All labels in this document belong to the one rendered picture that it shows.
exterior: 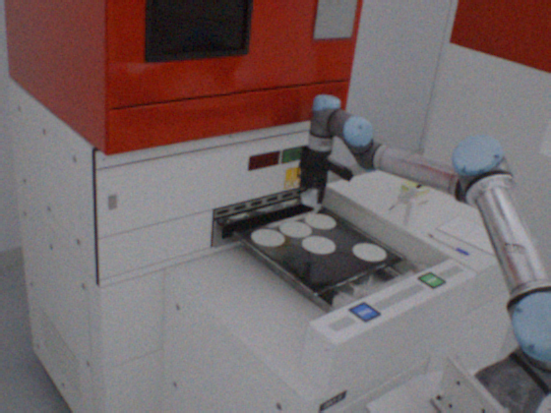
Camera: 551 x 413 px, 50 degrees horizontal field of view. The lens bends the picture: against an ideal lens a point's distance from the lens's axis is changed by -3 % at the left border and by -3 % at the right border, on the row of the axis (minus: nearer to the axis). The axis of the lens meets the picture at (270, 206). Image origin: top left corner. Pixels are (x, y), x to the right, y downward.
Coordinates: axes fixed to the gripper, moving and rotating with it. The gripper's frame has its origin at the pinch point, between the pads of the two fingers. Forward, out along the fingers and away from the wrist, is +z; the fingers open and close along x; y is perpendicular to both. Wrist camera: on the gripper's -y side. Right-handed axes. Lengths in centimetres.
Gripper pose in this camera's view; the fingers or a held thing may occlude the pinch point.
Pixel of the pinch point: (317, 209)
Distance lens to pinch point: 185.3
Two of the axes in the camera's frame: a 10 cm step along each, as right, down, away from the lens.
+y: -9.9, -0.7, -0.9
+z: -1.0, 8.9, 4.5
